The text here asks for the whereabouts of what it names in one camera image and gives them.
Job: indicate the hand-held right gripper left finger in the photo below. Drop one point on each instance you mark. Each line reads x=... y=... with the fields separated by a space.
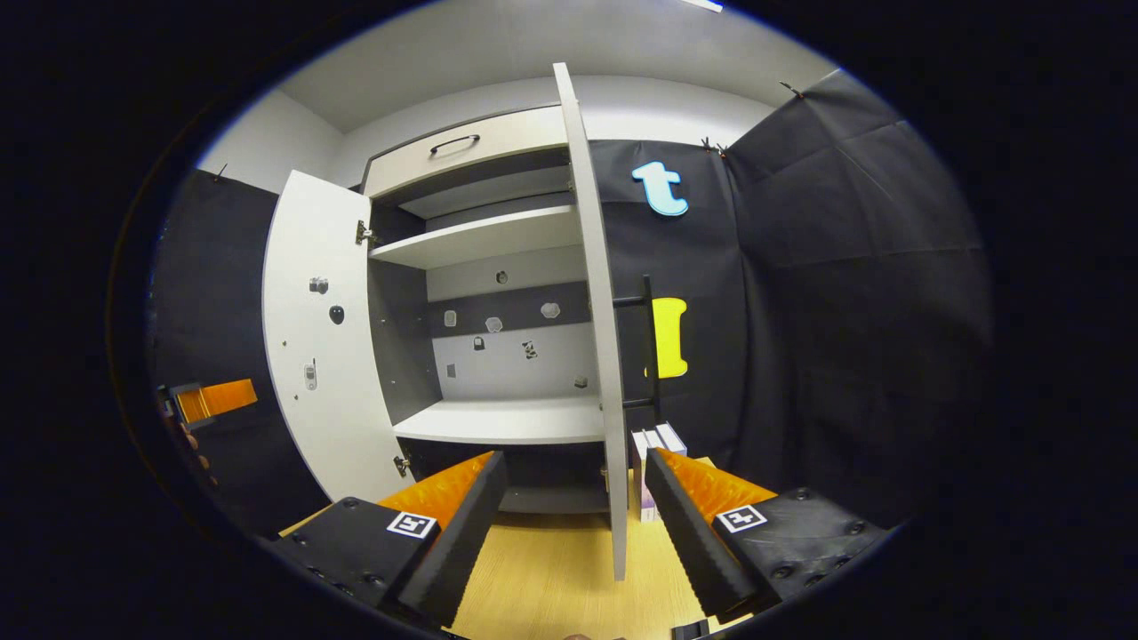
x=458 y=542

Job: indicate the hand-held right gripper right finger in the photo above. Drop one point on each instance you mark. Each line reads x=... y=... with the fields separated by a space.
x=689 y=542

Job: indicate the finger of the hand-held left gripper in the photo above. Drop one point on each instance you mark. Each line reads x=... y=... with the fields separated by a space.
x=222 y=397

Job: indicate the beige cabinet door camera sticker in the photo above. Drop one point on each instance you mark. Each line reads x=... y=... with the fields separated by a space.
x=302 y=267

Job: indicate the beige double-door shoe cabinet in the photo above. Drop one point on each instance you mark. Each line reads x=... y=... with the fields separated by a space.
x=404 y=338

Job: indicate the beige cabinet door black-cat sticker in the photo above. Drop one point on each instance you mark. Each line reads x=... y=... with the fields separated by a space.
x=600 y=311

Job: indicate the white cabinet shelf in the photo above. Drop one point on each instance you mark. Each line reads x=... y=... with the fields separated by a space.
x=480 y=238
x=507 y=422

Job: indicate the beige cabinet drawer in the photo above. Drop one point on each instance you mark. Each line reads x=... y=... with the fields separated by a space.
x=516 y=142

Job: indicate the black clip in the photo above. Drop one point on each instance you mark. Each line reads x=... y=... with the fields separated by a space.
x=713 y=147

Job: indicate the ceiling strip light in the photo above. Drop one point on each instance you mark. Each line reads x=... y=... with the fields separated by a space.
x=702 y=4

